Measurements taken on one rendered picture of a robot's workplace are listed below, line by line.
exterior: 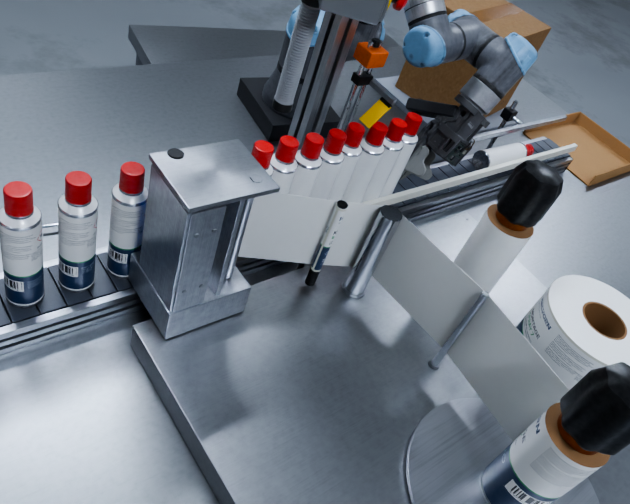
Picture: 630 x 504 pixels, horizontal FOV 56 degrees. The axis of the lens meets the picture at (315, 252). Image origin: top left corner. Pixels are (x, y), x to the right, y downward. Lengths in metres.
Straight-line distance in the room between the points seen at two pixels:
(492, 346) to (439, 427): 0.15
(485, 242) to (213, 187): 0.51
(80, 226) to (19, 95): 0.63
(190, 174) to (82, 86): 0.76
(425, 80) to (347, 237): 0.86
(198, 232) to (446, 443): 0.48
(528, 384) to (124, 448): 0.57
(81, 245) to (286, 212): 0.31
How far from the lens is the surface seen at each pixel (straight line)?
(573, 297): 1.10
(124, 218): 0.90
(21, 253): 0.87
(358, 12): 0.95
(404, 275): 1.01
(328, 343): 0.99
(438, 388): 1.02
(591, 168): 1.99
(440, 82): 1.76
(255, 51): 1.81
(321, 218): 0.96
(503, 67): 1.27
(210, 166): 0.80
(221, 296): 0.91
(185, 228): 0.75
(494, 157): 1.56
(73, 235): 0.88
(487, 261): 1.09
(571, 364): 1.04
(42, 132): 1.35
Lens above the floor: 1.63
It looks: 42 degrees down
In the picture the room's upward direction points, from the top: 22 degrees clockwise
